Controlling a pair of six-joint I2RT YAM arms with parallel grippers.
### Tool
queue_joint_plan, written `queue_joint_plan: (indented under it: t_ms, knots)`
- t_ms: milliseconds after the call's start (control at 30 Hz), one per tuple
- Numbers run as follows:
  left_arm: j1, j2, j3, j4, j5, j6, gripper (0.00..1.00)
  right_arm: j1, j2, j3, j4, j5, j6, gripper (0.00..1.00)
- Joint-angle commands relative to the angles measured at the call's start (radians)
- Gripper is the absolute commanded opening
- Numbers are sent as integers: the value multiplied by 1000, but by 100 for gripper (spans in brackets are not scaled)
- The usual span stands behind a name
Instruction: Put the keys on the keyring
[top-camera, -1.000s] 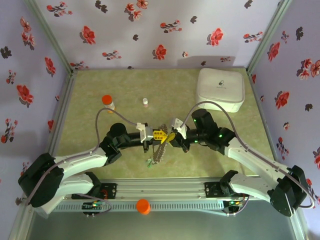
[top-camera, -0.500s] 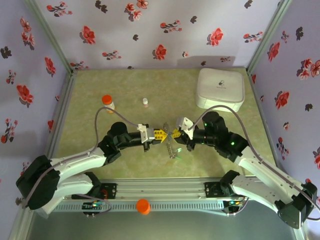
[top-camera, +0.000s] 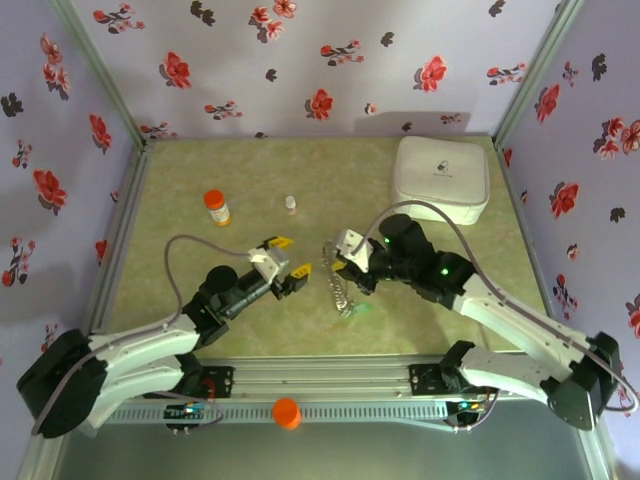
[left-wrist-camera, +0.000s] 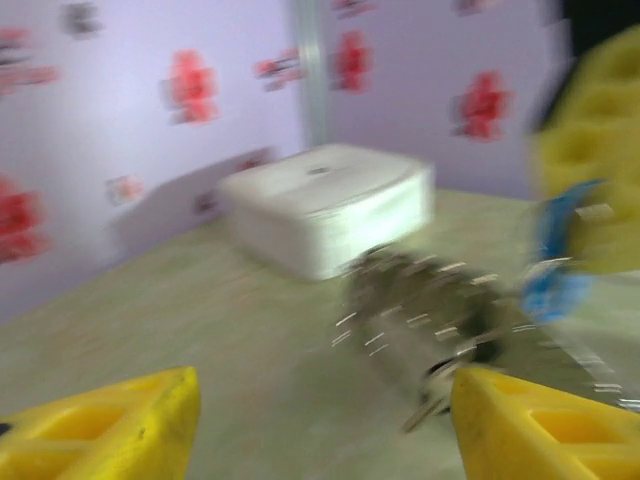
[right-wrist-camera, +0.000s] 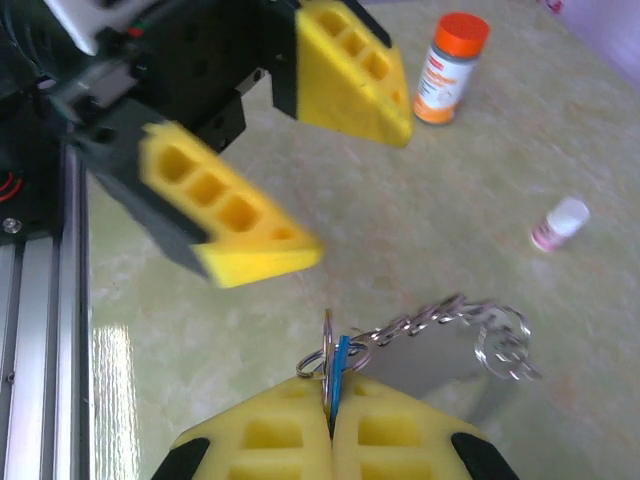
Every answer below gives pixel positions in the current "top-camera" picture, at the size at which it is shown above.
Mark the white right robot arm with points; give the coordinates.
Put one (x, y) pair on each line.
(510, 320)

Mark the orange pill bottle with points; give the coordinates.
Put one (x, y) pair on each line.
(216, 200)

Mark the aluminium table side rail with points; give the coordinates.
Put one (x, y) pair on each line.
(524, 225)
(125, 215)

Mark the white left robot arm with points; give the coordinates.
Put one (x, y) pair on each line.
(145, 342)

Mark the small electronics board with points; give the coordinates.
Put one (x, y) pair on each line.
(470, 406)
(187, 411)

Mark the small white bottle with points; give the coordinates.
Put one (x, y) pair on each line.
(291, 205)

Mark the metal key organizer plate with rings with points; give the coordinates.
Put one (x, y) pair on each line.
(334, 285)

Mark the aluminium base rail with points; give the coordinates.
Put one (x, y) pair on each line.
(320, 380)

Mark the aluminium frame post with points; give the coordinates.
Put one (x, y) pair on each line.
(106, 75)
(534, 75)

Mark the white zipped case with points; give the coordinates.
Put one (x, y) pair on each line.
(440, 175)

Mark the green key tag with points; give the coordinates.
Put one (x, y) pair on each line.
(362, 311)

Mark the orange cylinder cap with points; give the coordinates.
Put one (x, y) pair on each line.
(286, 412)

